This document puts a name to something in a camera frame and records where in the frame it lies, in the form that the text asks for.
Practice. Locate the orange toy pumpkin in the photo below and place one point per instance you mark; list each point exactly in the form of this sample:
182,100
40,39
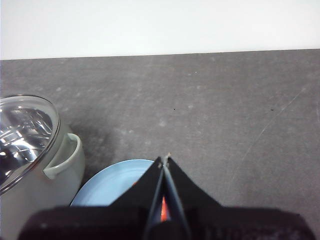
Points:
164,210

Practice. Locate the blue plate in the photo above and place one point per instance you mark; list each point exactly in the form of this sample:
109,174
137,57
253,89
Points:
107,185

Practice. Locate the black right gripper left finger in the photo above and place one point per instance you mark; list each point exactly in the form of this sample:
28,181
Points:
112,222

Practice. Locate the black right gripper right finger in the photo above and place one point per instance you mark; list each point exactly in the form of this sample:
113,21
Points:
225,222

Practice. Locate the pale green electric steamer pot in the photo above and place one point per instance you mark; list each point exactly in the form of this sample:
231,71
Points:
37,197

